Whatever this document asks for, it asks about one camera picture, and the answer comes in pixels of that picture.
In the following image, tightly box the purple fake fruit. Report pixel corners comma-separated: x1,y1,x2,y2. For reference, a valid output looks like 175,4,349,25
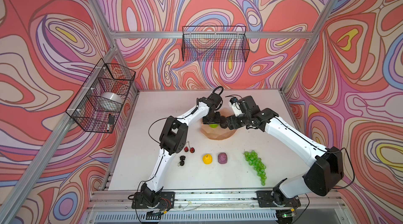
218,153,228,164

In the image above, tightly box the green fake grape bunch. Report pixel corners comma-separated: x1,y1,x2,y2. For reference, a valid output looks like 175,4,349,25
243,150,267,186

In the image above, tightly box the yellow fake pear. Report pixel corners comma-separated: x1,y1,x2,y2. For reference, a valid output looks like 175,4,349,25
202,154,213,165

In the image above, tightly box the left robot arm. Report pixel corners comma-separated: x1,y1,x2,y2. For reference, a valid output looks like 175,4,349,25
134,86,224,207

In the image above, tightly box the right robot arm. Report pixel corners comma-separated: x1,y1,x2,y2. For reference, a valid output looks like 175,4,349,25
224,96,344,206

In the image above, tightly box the pink scalloped fruit bowl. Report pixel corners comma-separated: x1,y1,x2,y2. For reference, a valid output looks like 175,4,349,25
200,124,237,141

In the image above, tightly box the red fake cherry pair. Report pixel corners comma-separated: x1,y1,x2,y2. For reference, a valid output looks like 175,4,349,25
184,142,195,153

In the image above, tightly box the white roll in basket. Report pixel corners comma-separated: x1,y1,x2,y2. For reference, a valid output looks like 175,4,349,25
99,92,123,112

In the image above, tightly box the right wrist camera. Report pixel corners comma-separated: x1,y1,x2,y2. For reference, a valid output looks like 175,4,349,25
229,97,243,117

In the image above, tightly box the back black wire basket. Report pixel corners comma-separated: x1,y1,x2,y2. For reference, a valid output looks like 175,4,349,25
182,25,250,62

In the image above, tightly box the black wire basket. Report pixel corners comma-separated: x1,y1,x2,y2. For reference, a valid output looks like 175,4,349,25
182,25,250,62
66,59,136,134

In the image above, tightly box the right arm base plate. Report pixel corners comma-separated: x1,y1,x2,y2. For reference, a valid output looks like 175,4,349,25
254,190,301,209

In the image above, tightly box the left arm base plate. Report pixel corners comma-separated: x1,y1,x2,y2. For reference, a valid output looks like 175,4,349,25
128,191,175,210

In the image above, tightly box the left black wire basket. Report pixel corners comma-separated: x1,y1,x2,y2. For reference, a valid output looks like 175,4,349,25
66,59,136,134

